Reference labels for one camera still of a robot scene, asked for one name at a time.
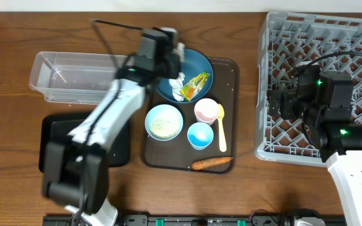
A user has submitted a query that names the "white tissue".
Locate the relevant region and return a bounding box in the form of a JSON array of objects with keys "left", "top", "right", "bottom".
[{"left": 168, "top": 72, "right": 185, "bottom": 102}]

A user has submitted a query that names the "yellow green snack wrapper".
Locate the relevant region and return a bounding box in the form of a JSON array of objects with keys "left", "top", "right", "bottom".
[{"left": 180, "top": 72, "right": 211, "bottom": 101}]

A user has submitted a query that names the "pink cup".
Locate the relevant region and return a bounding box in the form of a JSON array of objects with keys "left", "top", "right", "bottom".
[{"left": 194, "top": 98, "right": 219, "bottom": 126}]

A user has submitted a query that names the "light blue cup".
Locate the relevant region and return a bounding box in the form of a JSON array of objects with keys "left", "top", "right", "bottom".
[{"left": 187, "top": 122, "right": 214, "bottom": 151}]

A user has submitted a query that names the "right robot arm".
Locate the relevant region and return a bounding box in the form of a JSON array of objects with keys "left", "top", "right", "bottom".
[{"left": 269, "top": 65, "right": 362, "bottom": 225}]

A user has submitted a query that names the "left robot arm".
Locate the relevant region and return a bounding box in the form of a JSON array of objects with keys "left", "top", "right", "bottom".
[{"left": 42, "top": 28, "right": 184, "bottom": 225}]

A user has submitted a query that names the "grey dishwasher rack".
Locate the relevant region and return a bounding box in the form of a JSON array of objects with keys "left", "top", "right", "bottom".
[{"left": 254, "top": 12, "right": 362, "bottom": 167}]

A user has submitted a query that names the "light blue bowl with rice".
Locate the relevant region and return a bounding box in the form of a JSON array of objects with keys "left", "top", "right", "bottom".
[{"left": 145, "top": 104, "right": 184, "bottom": 141}]

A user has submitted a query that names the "yellow plastic spoon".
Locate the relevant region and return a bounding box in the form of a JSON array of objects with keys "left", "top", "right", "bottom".
[{"left": 217, "top": 104, "right": 227, "bottom": 152}]

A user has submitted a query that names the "clear plastic bin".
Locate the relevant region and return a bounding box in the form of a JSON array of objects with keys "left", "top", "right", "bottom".
[{"left": 29, "top": 51, "right": 126, "bottom": 105}]

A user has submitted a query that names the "brown serving tray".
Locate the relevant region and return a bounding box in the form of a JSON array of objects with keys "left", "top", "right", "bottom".
[{"left": 141, "top": 58, "right": 239, "bottom": 175}]

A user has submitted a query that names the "orange carrot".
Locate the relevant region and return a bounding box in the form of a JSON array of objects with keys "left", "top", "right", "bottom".
[{"left": 192, "top": 156, "right": 233, "bottom": 171}]

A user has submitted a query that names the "black plastic bin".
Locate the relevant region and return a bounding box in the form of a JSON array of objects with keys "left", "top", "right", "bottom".
[{"left": 38, "top": 112, "right": 131, "bottom": 172}]

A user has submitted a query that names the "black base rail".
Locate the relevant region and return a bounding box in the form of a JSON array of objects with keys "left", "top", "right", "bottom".
[{"left": 42, "top": 215, "right": 347, "bottom": 226}]

